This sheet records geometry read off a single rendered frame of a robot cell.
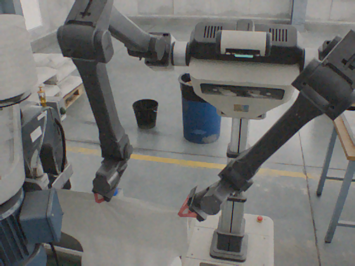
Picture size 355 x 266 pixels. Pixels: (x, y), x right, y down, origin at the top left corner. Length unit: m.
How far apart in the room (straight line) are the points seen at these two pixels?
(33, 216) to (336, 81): 0.66
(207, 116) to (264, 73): 2.10
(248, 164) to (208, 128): 2.47
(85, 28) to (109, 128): 0.29
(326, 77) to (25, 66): 0.60
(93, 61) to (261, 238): 1.63
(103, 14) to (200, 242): 1.58
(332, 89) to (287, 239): 1.93
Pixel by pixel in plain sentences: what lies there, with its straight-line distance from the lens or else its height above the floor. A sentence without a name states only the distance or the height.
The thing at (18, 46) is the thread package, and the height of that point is 1.63.
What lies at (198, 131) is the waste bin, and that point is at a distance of 3.29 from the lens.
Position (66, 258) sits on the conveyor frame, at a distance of 1.90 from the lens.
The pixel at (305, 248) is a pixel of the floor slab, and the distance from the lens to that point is 2.45.
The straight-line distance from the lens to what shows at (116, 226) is 1.19.
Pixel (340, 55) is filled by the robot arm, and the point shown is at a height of 1.62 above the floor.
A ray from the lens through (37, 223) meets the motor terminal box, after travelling 0.76.
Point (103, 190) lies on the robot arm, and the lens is 0.95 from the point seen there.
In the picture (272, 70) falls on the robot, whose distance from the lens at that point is 1.15.
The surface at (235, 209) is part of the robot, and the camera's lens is 1.71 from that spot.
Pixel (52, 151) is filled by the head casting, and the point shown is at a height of 1.17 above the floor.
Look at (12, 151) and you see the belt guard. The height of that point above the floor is 1.42.
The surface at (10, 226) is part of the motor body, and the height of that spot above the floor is 1.29.
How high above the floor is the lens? 1.78
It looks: 29 degrees down
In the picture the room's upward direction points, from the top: 2 degrees counter-clockwise
